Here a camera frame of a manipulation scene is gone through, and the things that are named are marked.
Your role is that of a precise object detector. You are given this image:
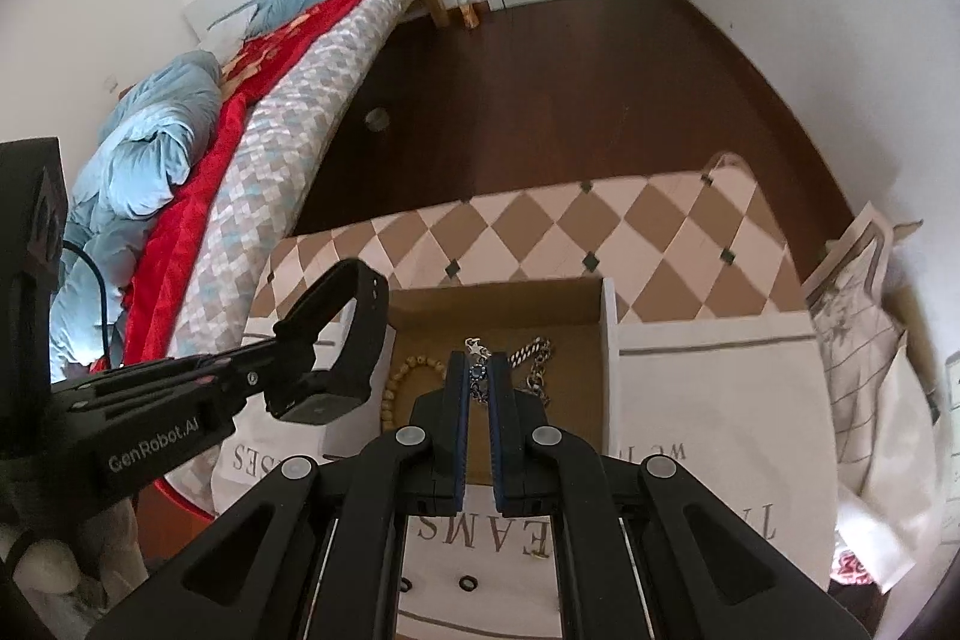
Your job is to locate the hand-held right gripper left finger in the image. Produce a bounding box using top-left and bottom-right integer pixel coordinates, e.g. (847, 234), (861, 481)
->
(86, 351), (470, 640)

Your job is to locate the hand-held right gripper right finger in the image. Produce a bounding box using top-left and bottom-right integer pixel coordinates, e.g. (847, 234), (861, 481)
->
(487, 351), (875, 640)

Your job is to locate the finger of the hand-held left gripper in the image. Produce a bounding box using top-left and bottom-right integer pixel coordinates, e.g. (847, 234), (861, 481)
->
(49, 370), (271, 435)
(90, 325), (320, 387)

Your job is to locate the star charm bracelet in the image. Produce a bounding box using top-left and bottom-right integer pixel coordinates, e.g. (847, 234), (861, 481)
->
(463, 338), (496, 408)

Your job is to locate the cardboard box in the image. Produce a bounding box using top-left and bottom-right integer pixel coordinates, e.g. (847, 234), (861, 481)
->
(382, 278), (620, 457)

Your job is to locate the red blanket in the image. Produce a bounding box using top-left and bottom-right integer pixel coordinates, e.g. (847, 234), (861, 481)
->
(124, 0), (406, 386)

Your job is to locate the light blue duvet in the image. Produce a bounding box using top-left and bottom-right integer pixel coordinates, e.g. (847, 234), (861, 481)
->
(49, 50), (226, 378)

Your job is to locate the brown checkered tablecloth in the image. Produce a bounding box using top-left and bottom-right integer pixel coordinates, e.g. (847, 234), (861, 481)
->
(244, 171), (809, 341)

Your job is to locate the bed with checked sheet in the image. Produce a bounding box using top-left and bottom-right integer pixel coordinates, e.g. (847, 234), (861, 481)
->
(124, 0), (451, 513)

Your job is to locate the grid pattern tote bag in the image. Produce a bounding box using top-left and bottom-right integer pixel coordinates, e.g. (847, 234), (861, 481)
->
(801, 201), (947, 596)

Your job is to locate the black cable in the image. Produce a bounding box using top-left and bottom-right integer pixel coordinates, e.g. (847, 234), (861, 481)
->
(61, 239), (125, 375)

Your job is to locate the silver chain bracelet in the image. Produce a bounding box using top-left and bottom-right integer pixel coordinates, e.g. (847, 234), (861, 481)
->
(506, 336), (557, 406)

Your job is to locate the beige beaded bracelet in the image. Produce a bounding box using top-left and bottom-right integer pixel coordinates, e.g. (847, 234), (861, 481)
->
(381, 353), (451, 438)

